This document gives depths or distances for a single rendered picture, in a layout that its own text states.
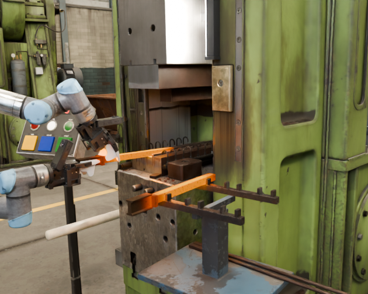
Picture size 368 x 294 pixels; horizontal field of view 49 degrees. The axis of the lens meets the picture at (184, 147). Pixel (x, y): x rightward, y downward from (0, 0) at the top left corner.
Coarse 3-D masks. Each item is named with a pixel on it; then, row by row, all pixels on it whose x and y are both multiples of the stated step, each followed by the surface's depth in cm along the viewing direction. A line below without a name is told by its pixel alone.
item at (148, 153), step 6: (144, 150) 169; (150, 150) 169; (156, 150) 171; (162, 150) 173; (168, 150) 176; (96, 156) 153; (102, 156) 152; (120, 156) 158; (126, 156) 160; (132, 156) 162; (138, 156) 165; (144, 156) 167; (102, 162) 152; (108, 162) 155
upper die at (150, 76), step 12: (132, 72) 170; (144, 72) 165; (156, 72) 159; (168, 72) 162; (180, 72) 167; (192, 72) 171; (204, 72) 176; (132, 84) 172; (144, 84) 166; (156, 84) 160; (168, 84) 163; (180, 84) 167; (192, 84) 172; (204, 84) 177
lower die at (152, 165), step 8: (184, 144) 201; (208, 144) 191; (160, 152) 172; (168, 152) 174; (176, 152) 175; (184, 152) 175; (192, 152) 177; (200, 152) 181; (208, 152) 184; (136, 160) 177; (144, 160) 173; (152, 160) 169; (160, 160) 165; (168, 160) 168; (208, 160) 185; (136, 168) 178; (144, 168) 174; (152, 168) 170; (160, 168) 166
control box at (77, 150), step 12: (60, 120) 196; (72, 120) 194; (24, 132) 201; (36, 132) 198; (48, 132) 196; (60, 132) 194; (72, 132) 191; (36, 144) 196; (24, 156) 203; (36, 156) 198; (48, 156) 194; (72, 156) 187
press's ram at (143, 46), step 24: (120, 0) 169; (144, 0) 158; (168, 0) 151; (192, 0) 160; (120, 24) 172; (144, 24) 160; (168, 24) 153; (192, 24) 161; (120, 48) 174; (144, 48) 162; (168, 48) 154; (192, 48) 163
